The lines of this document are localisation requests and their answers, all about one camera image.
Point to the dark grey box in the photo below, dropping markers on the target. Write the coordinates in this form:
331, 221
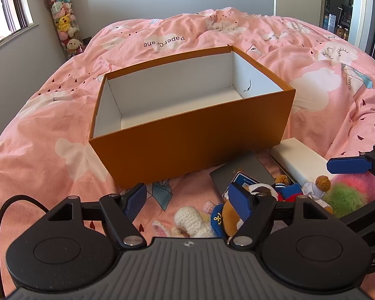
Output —
237, 165

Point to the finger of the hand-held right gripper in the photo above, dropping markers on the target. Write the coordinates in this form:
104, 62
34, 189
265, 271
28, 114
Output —
347, 165

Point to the white crochet rabbit plush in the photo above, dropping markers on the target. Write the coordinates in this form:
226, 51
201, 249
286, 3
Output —
190, 222

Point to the long white box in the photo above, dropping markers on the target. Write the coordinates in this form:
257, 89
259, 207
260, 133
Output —
300, 157

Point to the small sailor doll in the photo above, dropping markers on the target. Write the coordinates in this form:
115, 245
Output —
289, 192

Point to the pink green fluffy ball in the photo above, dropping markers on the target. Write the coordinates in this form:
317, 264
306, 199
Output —
347, 193

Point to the brown sailor dog plush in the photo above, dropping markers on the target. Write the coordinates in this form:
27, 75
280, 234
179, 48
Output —
231, 215

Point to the orange cardboard box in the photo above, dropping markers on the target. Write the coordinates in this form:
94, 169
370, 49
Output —
187, 143

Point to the clear tube of plush toys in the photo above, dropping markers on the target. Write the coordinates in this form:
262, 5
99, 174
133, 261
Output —
64, 22

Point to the small brown-headed white doll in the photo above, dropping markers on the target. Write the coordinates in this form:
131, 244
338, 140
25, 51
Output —
320, 186

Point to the blue-edged white card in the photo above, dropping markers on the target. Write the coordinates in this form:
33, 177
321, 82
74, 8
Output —
247, 178

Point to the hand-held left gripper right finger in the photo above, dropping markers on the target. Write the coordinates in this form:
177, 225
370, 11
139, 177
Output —
239, 201

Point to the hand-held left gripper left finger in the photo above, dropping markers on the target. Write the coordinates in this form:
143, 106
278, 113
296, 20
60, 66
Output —
135, 202

